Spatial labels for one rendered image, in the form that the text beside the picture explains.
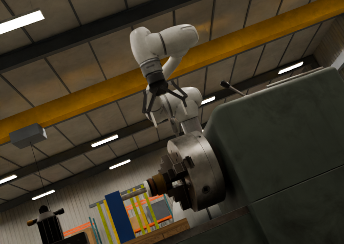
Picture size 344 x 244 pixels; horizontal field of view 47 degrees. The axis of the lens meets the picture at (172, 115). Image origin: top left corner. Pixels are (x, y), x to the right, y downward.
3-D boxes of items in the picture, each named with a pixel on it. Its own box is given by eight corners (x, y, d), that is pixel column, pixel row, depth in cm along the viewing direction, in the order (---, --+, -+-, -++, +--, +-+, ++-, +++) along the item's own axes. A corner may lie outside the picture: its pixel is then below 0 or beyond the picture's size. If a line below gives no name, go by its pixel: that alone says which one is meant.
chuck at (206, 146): (212, 201, 180) (188, 136, 185) (234, 201, 150) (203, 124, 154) (205, 203, 180) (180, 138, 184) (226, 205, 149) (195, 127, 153)
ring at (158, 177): (165, 172, 169) (144, 180, 167) (166, 167, 161) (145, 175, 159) (173, 193, 166) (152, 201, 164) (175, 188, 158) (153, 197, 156)
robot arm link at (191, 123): (207, 222, 226) (242, 207, 230) (214, 228, 210) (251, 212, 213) (159, 96, 228) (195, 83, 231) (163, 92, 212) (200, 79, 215)
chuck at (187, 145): (205, 203, 180) (180, 138, 184) (226, 205, 149) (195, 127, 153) (187, 211, 178) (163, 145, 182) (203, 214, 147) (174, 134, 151)
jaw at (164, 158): (186, 173, 169) (175, 156, 178) (184, 164, 166) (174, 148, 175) (162, 182, 167) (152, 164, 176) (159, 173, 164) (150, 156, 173)
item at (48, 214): (58, 218, 165) (56, 211, 166) (54, 215, 158) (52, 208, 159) (39, 225, 164) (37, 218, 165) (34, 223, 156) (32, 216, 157)
